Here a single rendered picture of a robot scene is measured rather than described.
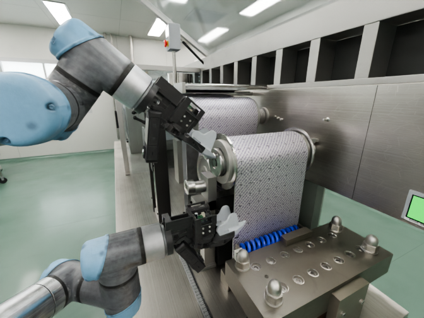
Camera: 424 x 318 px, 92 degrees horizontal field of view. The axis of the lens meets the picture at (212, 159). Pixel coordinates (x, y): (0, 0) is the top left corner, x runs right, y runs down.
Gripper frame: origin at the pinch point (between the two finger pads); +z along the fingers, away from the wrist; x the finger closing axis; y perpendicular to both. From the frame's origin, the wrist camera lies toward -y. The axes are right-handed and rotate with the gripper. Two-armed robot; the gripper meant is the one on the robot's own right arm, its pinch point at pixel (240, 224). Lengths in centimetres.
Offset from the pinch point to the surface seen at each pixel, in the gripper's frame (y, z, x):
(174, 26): 61, 1, 57
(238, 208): 5.0, -0.8, -0.3
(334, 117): 26.7, 30.0, -0.2
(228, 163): 17.1, -3.5, 0.8
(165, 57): 132, 114, 556
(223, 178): 12.2, -3.5, 3.5
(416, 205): 10.1, 29.3, -22.3
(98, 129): -47, -70, 556
